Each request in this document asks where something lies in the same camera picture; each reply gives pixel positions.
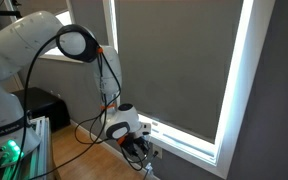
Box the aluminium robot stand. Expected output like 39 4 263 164
0 117 55 180

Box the black tripod stand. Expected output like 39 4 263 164
0 0 23 18

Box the white window frame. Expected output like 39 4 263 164
102 0 276 178

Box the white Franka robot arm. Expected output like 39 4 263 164
0 11 150 167

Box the black storage box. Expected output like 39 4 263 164
11 86 72 133

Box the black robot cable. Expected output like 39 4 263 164
10 24 152 180

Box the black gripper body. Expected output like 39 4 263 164
122 136 150 156

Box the grey roller window shade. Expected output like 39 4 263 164
116 0 243 142

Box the black power cord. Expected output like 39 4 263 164
143 150 160 180

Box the white wall outlet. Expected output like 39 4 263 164
152 144 163 159

